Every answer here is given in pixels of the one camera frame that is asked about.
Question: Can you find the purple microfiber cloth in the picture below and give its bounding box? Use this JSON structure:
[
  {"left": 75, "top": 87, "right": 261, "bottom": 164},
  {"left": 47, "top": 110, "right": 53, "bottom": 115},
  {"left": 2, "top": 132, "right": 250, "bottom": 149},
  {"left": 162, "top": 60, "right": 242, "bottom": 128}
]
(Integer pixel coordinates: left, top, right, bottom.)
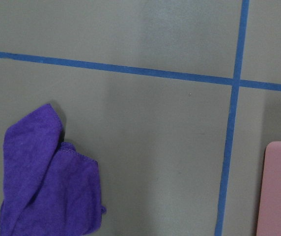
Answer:
[{"left": 0, "top": 104, "right": 106, "bottom": 236}]

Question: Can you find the pink plastic tray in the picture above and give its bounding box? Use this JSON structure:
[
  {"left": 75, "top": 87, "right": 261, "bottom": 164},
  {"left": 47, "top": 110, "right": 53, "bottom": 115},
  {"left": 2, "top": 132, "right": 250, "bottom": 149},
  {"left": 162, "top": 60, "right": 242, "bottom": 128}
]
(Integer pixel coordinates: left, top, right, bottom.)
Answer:
[{"left": 256, "top": 141, "right": 281, "bottom": 236}]

